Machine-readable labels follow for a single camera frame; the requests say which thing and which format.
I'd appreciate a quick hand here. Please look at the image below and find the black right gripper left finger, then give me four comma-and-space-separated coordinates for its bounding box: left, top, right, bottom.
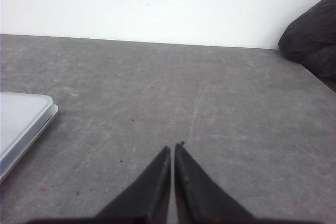
96, 145, 171, 224

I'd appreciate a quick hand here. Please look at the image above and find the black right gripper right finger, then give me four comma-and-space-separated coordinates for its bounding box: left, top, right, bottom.
174, 143, 257, 224

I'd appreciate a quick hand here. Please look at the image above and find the silver digital kitchen scale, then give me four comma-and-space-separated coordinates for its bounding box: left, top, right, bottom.
1, 91, 58, 182

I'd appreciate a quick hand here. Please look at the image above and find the dark cloth bundle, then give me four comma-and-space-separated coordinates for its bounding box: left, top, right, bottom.
278, 0, 335, 81

